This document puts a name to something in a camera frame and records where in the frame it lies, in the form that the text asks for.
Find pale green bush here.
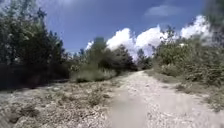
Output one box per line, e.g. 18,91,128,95
69,63,118,84

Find dark wood of trees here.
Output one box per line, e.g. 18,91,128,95
0,0,71,90

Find group of green trees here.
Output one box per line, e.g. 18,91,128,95
68,36,153,73

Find pale gravel track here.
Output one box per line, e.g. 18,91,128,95
105,70,224,128

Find green bushes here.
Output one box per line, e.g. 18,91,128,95
151,26,224,87

